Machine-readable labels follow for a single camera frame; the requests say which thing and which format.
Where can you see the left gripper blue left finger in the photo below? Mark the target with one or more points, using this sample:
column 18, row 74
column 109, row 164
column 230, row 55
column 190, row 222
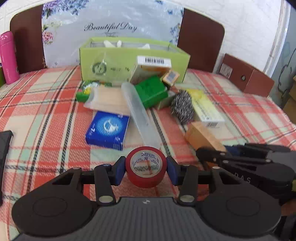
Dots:
column 118, row 170

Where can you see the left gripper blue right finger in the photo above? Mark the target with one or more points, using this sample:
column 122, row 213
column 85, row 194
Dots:
column 174, row 171

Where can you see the red tape roll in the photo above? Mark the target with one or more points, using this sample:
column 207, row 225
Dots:
column 146, row 167

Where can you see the blue square box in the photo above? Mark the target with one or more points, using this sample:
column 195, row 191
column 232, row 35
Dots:
column 107, row 130

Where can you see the tan cardboard small box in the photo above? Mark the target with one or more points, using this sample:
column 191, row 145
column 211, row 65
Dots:
column 197, row 135

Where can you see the yellow white medicine box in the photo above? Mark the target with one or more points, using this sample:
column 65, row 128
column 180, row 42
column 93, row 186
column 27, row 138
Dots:
column 204, row 109

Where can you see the wooden sticks plastic bag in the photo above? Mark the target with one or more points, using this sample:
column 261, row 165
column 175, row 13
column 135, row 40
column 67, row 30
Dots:
column 107, row 99

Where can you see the green snack packet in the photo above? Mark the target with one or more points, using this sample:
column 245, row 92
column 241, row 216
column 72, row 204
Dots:
column 85, row 88

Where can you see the green square box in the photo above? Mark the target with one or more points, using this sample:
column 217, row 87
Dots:
column 151, row 91

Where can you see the white pink knit glove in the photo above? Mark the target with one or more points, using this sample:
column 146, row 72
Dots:
column 146, row 46

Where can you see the clear plastic tube case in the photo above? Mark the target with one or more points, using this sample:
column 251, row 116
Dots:
column 147, row 131

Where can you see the steel wool scrubber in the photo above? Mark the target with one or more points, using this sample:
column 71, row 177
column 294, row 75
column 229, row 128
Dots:
column 182, row 108

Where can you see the brown cardboard shoe box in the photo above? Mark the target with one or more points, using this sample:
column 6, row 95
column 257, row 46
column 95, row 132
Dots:
column 245, row 76

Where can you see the small orange barcode box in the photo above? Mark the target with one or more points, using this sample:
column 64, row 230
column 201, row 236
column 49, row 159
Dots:
column 170, row 78

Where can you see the plaid red bed sheet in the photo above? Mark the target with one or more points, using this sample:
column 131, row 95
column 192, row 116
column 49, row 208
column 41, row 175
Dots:
column 49, row 128

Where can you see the white orange medicine box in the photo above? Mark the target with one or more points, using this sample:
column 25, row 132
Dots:
column 148, row 66

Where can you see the light green cardboard storage box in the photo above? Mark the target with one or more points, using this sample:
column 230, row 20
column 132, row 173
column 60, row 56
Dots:
column 116, row 64

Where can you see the black smartphone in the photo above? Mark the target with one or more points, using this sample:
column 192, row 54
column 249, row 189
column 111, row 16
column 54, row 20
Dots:
column 5, row 139

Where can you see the dark brown wooden headboard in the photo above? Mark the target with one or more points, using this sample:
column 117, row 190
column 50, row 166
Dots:
column 200, row 36

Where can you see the pink thermos bottle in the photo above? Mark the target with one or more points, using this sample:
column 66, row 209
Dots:
column 8, row 58

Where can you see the floral Beautiful Day pillow pack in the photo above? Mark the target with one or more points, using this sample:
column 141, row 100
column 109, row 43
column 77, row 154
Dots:
column 67, row 25

